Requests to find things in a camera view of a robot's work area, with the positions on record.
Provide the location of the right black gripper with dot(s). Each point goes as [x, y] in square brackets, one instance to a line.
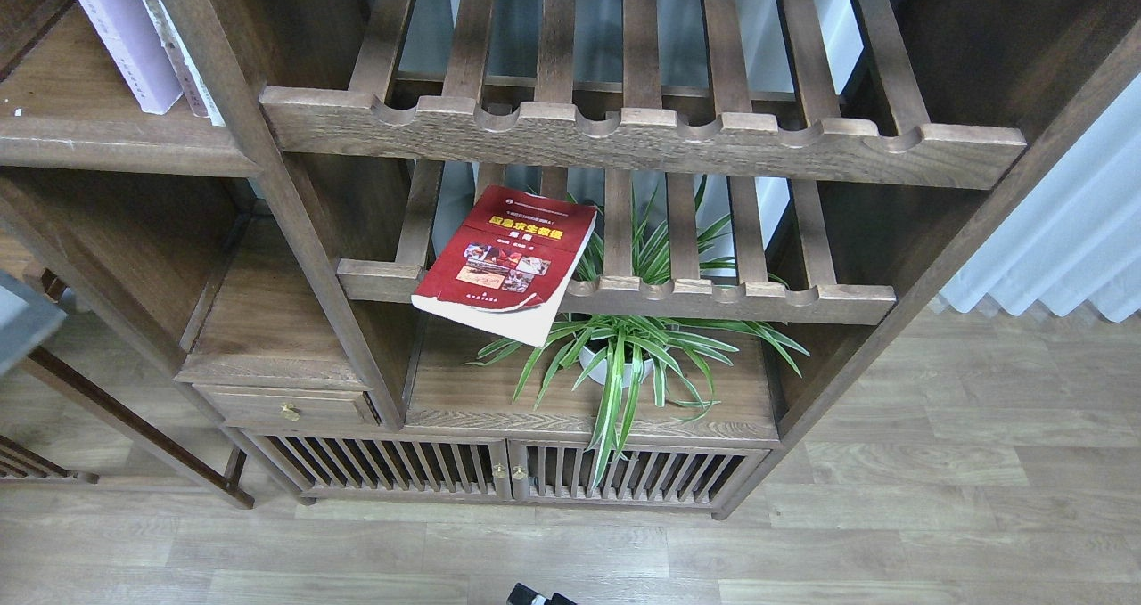
[523, 595]

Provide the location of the black yellow-green cover book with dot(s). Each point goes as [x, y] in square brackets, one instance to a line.
[27, 319]

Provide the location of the white lavender cover book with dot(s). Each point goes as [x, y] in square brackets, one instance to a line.
[127, 31]

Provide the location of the white standing books on shelf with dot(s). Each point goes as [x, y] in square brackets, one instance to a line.
[189, 77]

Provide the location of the green spider plant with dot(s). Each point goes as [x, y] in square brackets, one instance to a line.
[631, 353]

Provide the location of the red cover book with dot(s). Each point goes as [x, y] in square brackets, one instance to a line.
[507, 268]

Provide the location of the dark wooden bookshelf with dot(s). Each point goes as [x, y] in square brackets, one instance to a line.
[863, 149]

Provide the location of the white curtain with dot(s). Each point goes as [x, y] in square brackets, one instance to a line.
[1076, 238]

